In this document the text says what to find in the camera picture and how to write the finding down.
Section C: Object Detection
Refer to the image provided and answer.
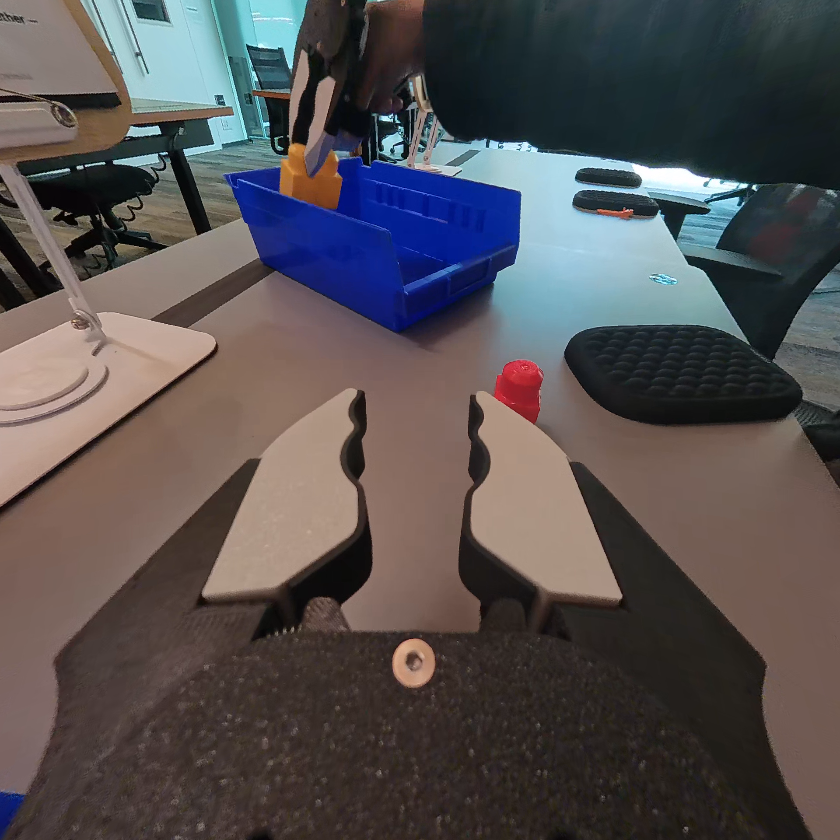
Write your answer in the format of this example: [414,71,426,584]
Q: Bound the orange mega block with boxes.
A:
[279,142,343,211]

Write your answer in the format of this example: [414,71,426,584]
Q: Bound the blue plastic bin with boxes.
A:
[224,157,522,333]

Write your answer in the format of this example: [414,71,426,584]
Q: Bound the black mesh office chair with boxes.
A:
[646,184,840,361]

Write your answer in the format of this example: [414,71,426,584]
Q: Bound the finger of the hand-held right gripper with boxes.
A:
[290,49,329,148]
[302,121,347,179]

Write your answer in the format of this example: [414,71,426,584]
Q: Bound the white display stand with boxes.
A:
[0,161,217,508]

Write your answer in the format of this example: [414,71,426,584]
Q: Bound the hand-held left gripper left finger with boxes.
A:
[200,387,374,631]

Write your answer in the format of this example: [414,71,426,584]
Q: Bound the black textured pad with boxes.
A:
[572,189,660,220]
[564,323,803,425]
[575,167,643,189]

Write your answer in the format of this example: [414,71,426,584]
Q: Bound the red mega block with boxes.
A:
[493,359,544,425]

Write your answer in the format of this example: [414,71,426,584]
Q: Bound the person's right hand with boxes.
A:
[356,0,429,114]

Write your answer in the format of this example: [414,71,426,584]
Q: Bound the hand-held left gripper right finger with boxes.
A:
[458,391,624,631]

